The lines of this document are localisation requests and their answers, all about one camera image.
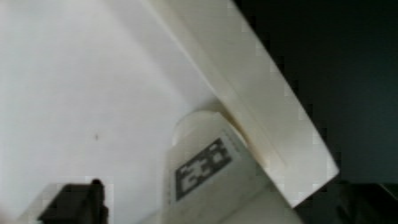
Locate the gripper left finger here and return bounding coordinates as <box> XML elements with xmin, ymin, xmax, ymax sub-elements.
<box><xmin>37</xmin><ymin>179</ymin><xmax>108</xmax><ymax>224</ymax></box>

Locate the white square tabletop part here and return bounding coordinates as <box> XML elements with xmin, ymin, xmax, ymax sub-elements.
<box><xmin>0</xmin><ymin>0</ymin><xmax>339</xmax><ymax>224</ymax></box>

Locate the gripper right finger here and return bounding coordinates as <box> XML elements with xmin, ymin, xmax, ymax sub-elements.
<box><xmin>295</xmin><ymin>182</ymin><xmax>398</xmax><ymax>224</ymax></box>

